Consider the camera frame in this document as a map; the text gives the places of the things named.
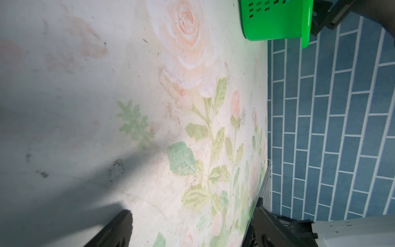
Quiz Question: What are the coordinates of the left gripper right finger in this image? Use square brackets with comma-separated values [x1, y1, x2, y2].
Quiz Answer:
[242, 198, 318, 247]

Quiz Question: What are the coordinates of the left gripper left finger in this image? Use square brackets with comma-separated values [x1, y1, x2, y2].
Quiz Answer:
[84, 210, 133, 247]

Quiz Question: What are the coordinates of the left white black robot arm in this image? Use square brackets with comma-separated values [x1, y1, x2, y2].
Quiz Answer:
[84, 198, 395, 247]

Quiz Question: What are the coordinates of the floral table mat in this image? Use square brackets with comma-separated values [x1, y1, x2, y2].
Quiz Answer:
[1, 1, 267, 247]

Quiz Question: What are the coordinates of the green plastic basket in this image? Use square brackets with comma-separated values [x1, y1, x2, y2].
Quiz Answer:
[238, 0, 314, 48]

